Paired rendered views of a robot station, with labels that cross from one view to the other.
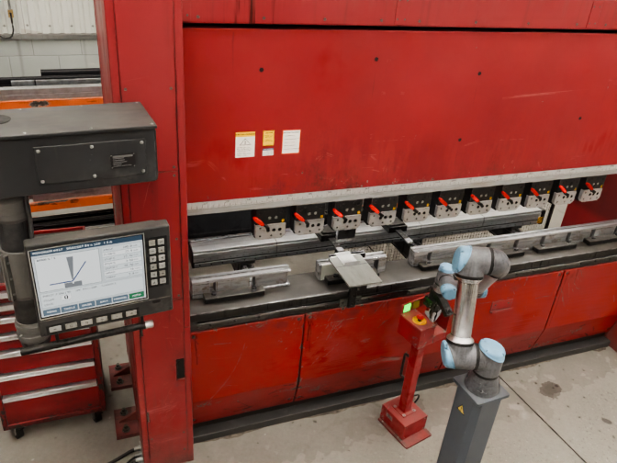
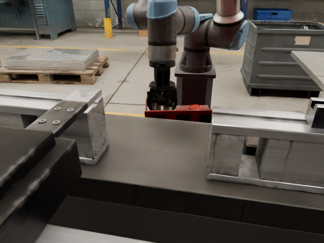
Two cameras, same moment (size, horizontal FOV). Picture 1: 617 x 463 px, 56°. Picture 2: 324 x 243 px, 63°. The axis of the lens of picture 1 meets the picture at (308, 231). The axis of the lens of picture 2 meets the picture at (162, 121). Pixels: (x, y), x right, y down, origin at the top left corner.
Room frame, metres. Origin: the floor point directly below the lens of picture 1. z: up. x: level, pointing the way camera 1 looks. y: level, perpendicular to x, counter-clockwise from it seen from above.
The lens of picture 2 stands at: (3.02, -0.30, 1.14)
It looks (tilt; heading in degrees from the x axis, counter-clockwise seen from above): 29 degrees down; 214
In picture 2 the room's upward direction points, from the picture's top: straight up
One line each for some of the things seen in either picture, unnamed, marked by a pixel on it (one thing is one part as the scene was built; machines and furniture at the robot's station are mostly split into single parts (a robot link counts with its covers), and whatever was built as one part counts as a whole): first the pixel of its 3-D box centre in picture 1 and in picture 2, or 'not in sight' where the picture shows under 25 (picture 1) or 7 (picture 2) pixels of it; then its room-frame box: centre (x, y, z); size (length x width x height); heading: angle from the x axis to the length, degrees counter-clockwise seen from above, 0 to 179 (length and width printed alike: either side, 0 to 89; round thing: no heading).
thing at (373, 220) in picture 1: (379, 208); not in sight; (2.67, -0.35, 1.26); 0.15 x 0.09 x 0.17; 113
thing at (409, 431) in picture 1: (406, 420); not in sight; (2.40, -0.66, 0.06); 0.25 x 0.20 x 0.12; 36
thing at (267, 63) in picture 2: not in sight; (283, 57); (-0.13, -0.80, 0.36); 0.80 x 0.60 x 0.72; 117
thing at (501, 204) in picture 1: (506, 194); not in sight; (2.99, -1.09, 1.26); 0.15 x 0.09 x 0.17; 113
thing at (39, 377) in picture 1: (47, 335); not in sight; (2.33, 1.32, 0.50); 0.50 x 0.50 x 1.00; 23
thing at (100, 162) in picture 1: (80, 236); not in sight; (1.69, 0.78, 1.53); 0.51 x 0.25 x 0.85; 119
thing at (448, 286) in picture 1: (451, 287); (176, 20); (2.33, -0.71, 1.03); 0.11 x 0.11 x 0.08; 1
